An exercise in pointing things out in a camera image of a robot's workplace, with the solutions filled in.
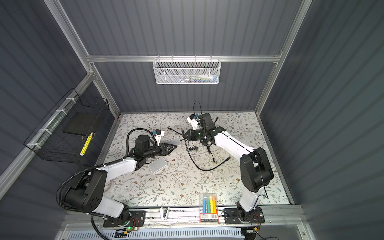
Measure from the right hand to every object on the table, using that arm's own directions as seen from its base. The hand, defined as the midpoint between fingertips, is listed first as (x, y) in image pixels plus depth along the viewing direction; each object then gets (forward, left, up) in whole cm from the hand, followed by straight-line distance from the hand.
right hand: (185, 137), depth 85 cm
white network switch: (+8, +8, -15) cm, 19 cm away
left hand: (-4, +6, -4) cm, 8 cm away
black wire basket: (-8, +58, +14) cm, 60 cm away
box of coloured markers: (-33, -13, -16) cm, 39 cm away
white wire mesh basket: (+65, +1, +4) cm, 66 cm away
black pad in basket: (0, +53, +13) cm, 54 cm away
